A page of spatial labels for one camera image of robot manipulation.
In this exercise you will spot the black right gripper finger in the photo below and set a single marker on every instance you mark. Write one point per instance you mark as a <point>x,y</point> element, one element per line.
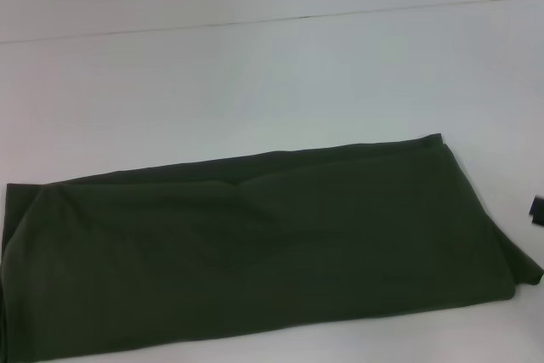
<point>537,210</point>

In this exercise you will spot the dark green FREE t-shirt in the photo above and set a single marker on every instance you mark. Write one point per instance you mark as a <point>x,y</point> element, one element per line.
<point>255,252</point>

